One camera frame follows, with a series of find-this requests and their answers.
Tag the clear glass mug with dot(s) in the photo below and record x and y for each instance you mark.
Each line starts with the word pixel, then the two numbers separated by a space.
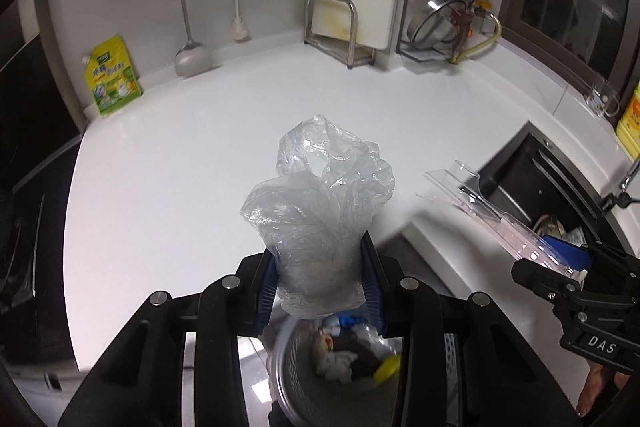
pixel 602 99

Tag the dark grey cloth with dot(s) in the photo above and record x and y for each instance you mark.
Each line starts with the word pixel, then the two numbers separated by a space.
pixel 366 363

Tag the blue plastic ribbon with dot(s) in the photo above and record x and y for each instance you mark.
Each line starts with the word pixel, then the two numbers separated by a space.
pixel 335 324

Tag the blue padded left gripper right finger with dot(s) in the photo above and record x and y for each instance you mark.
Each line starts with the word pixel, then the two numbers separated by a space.
pixel 501 381

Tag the steel cutting board rack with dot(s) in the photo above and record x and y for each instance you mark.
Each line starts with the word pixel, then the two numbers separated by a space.
pixel 338 39

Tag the black kitchen sink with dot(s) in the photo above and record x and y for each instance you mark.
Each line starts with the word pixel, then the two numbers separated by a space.
pixel 530 177

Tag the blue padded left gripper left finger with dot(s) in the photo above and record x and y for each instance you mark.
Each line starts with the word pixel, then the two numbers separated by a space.
pixel 138 379

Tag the glass pot lid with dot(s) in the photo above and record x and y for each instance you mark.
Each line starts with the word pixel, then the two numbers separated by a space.
pixel 433 25

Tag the dirty dishes in sink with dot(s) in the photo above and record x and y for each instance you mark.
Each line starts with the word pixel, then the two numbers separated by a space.
pixel 549 225

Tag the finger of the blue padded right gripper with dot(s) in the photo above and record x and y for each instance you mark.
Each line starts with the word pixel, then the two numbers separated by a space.
pixel 547 284
pixel 605 265

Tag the yellow oil bottle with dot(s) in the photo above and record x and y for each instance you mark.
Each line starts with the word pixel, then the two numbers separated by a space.
pixel 628 128

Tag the steel ladle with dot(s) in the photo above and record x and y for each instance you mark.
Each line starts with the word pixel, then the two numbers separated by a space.
pixel 193 58

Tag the white tissue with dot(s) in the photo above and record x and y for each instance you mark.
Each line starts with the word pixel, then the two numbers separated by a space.
pixel 336 366

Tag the yellow green seasoning pouch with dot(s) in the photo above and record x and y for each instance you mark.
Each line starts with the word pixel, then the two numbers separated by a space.
pixel 110 77

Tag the person's right hand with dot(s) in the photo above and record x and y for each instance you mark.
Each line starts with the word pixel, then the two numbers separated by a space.
pixel 598 376

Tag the clear plastic bag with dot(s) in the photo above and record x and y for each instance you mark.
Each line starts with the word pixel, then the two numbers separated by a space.
pixel 312 216

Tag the grey perforated trash bin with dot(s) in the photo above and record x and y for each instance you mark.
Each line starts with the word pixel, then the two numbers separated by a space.
pixel 307 399

